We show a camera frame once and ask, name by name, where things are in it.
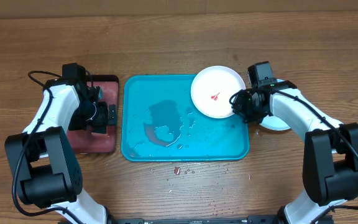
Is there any light blue plate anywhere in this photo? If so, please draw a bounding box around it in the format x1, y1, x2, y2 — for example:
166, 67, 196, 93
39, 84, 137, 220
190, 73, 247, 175
258, 78, 293, 131

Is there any white plate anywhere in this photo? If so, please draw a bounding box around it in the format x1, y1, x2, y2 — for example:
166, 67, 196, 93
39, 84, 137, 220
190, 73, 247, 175
190, 65, 246, 119

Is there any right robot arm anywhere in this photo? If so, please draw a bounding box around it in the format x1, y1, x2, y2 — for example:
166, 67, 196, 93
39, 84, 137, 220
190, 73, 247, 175
229, 62, 358, 224

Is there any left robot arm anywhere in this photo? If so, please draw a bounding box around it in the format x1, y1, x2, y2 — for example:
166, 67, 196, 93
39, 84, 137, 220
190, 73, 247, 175
4, 63, 119, 224

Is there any black tray with red water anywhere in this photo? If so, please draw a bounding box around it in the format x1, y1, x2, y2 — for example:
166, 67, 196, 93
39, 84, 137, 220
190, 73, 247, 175
67, 75, 119, 154

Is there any teal plastic tray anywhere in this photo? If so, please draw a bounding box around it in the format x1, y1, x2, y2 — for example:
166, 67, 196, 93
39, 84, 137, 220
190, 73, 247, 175
121, 75, 250, 162

